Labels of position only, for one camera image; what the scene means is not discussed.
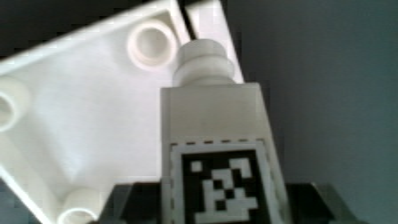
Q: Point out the white table leg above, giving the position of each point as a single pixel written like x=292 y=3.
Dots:
x=223 y=186

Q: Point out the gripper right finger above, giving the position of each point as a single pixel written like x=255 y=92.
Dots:
x=319 y=207

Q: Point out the white U-shaped obstacle fence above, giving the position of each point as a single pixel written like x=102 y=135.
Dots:
x=211 y=29

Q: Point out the white square table top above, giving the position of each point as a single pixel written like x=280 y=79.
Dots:
x=81 y=112

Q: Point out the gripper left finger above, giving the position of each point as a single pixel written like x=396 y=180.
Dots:
x=133 y=206

